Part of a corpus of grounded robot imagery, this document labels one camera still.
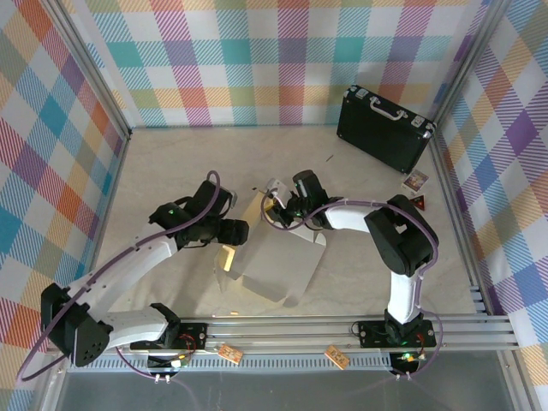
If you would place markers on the grey metal front panel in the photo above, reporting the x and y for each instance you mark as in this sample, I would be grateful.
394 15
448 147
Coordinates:
299 394

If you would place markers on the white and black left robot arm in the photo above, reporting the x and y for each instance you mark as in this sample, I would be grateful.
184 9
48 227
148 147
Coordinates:
128 269

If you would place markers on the aluminium frame post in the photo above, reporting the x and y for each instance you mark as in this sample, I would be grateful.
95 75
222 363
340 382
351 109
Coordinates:
97 77
465 64

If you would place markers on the aluminium front frame rail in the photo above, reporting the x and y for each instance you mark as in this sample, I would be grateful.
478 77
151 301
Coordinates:
278 329

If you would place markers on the aluminium side rail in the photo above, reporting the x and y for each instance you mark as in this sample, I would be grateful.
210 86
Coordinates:
450 192
112 192

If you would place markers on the small picture card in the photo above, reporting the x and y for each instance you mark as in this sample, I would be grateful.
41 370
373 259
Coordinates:
414 180

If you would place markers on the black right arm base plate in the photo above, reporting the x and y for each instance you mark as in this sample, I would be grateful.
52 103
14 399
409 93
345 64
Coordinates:
370 334

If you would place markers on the orange circuit board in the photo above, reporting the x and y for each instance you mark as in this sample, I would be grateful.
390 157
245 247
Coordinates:
230 353
336 356

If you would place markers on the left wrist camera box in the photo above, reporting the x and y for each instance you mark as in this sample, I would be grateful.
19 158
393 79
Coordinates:
231 199

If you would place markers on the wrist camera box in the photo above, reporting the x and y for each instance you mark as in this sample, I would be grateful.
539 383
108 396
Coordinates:
231 199
277 186

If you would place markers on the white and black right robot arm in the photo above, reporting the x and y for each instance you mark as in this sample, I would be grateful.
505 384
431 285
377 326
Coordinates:
404 295

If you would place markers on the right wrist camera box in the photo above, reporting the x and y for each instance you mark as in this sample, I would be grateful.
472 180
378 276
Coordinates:
277 186

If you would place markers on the red and black triangle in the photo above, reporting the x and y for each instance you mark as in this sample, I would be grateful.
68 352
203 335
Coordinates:
422 202

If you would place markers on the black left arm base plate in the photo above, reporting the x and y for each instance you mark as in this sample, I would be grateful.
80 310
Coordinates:
192 334

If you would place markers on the cardboard paper box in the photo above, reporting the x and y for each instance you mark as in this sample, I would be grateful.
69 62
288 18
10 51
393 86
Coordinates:
278 261

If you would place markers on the small green-lit adapter board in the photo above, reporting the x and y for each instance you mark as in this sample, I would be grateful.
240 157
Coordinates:
409 356
182 361

